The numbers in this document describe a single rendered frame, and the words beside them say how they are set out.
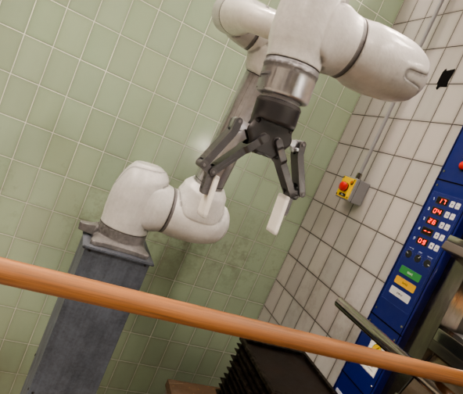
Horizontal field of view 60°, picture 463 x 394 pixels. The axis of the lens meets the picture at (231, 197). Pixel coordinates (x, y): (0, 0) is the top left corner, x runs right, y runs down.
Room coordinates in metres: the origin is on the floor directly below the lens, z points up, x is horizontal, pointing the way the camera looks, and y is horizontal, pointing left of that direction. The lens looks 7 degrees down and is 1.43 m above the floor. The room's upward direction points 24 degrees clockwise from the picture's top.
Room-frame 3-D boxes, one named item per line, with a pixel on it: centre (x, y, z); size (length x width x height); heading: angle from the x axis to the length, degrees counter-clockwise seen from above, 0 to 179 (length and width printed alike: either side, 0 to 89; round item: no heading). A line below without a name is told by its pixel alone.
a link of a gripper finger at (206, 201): (0.64, 0.04, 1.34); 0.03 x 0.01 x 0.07; 27
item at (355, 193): (1.72, -0.45, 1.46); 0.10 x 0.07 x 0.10; 22
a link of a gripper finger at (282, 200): (0.70, -0.09, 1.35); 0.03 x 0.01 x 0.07; 27
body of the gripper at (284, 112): (0.67, -0.01, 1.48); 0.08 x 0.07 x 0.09; 117
